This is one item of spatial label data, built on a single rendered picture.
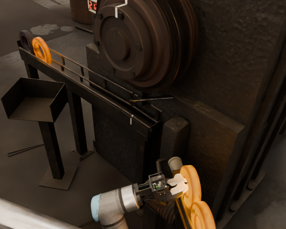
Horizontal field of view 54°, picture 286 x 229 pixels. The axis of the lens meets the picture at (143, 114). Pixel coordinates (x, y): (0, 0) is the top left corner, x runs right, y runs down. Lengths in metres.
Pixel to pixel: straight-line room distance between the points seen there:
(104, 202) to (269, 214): 1.27
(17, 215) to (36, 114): 0.76
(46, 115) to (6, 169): 0.74
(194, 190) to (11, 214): 0.59
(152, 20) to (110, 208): 0.66
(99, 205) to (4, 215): 0.30
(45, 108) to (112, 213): 0.81
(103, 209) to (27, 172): 1.18
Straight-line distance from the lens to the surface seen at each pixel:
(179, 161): 1.21
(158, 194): 1.05
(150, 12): 1.01
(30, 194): 2.03
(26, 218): 0.98
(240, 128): 1.16
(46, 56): 1.94
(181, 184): 1.04
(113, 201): 1.04
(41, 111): 1.64
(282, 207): 2.12
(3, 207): 1.00
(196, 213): 1.01
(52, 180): 2.05
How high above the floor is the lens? 1.60
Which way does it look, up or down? 40 degrees down
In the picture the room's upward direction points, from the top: 3 degrees clockwise
